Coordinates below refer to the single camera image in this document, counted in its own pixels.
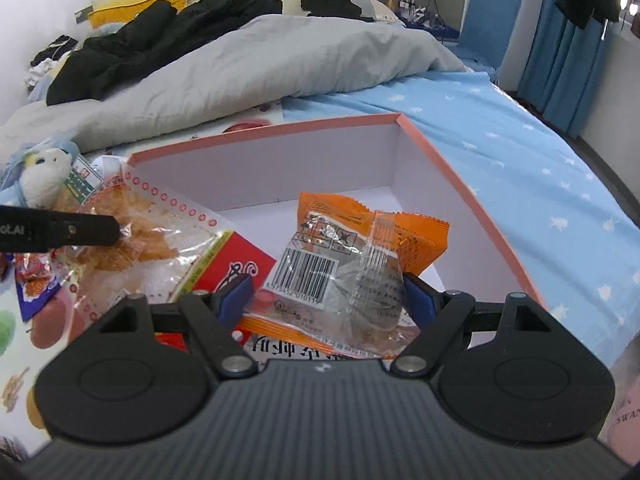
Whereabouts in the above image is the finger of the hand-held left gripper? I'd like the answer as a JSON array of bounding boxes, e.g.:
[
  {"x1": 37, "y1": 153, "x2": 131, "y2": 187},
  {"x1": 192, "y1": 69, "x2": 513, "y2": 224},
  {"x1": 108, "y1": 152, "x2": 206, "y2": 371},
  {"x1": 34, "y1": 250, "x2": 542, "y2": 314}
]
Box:
[{"x1": 47, "y1": 211, "x2": 122, "y2": 250}]

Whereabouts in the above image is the black jacket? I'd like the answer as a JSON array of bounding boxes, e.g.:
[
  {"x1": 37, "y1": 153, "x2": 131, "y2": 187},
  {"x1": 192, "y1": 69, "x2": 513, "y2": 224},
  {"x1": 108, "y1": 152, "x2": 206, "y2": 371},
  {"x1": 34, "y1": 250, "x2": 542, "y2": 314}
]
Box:
[{"x1": 46, "y1": 0, "x2": 283, "y2": 106}]

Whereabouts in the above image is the clear red label snack packet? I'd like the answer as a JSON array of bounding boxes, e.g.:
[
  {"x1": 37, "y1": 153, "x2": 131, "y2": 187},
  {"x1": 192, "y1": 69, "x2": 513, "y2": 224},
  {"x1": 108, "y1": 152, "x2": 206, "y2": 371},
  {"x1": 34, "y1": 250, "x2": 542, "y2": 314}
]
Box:
[{"x1": 50, "y1": 170, "x2": 279, "y2": 358}]

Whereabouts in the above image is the blue bedside table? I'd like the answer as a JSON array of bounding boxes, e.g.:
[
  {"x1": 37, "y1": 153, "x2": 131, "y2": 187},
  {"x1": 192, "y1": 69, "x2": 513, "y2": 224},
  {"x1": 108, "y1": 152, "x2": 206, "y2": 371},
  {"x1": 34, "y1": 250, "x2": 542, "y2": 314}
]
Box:
[{"x1": 400, "y1": 7, "x2": 461, "y2": 43}]

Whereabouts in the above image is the row of small bottles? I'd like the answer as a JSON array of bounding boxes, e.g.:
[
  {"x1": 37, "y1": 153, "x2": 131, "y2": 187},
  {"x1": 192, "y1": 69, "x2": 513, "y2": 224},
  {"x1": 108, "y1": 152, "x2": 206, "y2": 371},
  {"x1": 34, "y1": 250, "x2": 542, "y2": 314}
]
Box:
[{"x1": 385, "y1": 0, "x2": 428, "y2": 15}]

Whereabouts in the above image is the white blue plush penguin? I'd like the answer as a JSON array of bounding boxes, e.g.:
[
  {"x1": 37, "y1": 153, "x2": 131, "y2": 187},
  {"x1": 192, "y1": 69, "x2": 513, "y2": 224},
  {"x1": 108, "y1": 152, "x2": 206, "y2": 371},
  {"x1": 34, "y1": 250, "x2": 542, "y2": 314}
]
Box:
[{"x1": 0, "y1": 137, "x2": 81, "y2": 209}]

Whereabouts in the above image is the black cloth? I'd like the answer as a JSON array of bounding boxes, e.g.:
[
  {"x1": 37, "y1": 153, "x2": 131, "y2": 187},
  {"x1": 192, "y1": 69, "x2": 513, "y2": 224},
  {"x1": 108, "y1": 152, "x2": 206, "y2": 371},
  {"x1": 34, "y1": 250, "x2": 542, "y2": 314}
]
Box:
[{"x1": 300, "y1": 0, "x2": 363, "y2": 21}]

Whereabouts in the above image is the green label snack packet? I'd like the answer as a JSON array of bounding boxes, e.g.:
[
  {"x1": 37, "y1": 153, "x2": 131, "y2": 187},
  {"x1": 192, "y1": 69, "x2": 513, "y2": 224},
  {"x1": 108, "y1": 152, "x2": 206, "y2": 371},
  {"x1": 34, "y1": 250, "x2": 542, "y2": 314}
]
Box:
[{"x1": 64, "y1": 156, "x2": 104, "y2": 200}]

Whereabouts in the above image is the orange snack packet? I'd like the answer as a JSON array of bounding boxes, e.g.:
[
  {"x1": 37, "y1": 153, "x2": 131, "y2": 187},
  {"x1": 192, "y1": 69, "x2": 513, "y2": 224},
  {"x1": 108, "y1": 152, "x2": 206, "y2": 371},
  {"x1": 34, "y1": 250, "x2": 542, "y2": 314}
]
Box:
[{"x1": 242, "y1": 191, "x2": 451, "y2": 361}]

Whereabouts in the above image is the beige pillow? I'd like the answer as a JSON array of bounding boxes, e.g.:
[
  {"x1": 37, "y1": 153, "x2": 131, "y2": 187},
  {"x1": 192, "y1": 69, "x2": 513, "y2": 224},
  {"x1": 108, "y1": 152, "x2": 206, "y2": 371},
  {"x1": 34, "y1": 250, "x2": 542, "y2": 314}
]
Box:
[{"x1": 357, "y1": 0, "x2": 401, "y2": 23}]

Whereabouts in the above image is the yellow pillow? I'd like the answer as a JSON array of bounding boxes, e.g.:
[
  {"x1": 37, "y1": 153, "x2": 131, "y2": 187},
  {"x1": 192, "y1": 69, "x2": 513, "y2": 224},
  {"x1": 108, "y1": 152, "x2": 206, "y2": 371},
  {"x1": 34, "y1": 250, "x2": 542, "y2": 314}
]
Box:
[{"x1": 89, "y1": 0, "x2": 188, "y2": 28}]

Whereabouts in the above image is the fruit print mat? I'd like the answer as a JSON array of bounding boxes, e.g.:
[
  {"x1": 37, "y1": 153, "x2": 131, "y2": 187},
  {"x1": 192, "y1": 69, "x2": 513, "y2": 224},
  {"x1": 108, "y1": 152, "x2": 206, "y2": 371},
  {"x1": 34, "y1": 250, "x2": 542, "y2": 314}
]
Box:
[{"x1": 0, "y1": 102, "x2": 286, "y2": 456}]

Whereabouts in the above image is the pale printed bag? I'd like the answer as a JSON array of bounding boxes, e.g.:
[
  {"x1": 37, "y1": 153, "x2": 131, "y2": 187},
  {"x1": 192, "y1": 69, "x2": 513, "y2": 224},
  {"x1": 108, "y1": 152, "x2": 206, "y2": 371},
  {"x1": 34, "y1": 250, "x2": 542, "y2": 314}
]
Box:
[{"x1": 597, "y1": 332, "x2": 640, "y2": 466}]

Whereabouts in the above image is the grey blanket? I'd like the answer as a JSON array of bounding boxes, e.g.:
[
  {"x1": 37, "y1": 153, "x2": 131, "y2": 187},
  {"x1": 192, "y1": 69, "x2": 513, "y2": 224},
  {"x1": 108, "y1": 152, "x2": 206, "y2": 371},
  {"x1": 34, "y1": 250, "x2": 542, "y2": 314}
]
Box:
[{"x1": 0, "y1": 14, "x2": 468, "y2": 153}]

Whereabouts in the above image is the blue curtain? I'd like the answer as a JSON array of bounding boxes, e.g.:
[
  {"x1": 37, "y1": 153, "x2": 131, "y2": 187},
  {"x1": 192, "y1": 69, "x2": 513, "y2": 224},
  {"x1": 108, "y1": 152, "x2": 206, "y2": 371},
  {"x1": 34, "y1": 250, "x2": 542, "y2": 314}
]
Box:
[{"x1": 517, "y1": 0, "x2": 621, "y2": 136}]

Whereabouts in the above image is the pile of clothes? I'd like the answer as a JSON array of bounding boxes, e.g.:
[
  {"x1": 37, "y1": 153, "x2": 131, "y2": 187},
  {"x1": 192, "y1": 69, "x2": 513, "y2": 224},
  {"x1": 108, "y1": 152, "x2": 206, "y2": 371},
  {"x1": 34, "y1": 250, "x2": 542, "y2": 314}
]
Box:
[{"x1": 25, "y1": 35, "x2": 81, "y2": 86}]

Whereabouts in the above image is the blue chair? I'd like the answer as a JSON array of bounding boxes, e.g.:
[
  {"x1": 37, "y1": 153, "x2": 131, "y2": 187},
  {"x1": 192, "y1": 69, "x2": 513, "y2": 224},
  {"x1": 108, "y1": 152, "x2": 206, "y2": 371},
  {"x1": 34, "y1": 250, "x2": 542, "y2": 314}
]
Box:
[{"x1": 457, "y1": 0, "x2": 523, "y2": 71}]

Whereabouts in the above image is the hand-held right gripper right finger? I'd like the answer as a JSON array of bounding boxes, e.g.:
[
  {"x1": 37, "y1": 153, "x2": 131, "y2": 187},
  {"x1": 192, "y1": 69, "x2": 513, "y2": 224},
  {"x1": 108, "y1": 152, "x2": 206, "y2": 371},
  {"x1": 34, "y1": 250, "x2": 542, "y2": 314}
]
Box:
[{"x1": 390, "y1": 272, "x2": 556, "y2": 376}]

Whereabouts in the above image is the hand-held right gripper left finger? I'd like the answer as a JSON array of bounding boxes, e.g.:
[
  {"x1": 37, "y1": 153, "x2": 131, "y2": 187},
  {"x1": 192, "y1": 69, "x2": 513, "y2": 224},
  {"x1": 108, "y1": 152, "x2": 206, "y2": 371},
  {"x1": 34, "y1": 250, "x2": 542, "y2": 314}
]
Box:
[{"x1": 90, "y1": 275, "x2": 256, "y2": 378}]

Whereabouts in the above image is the pink cardboard box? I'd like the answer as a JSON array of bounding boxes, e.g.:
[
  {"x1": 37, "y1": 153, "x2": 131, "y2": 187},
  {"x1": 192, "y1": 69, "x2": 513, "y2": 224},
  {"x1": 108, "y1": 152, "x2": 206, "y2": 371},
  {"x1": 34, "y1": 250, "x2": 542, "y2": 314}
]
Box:
[{"x1": 122, "y1": 114, "x2": 546, "y2": 361}]

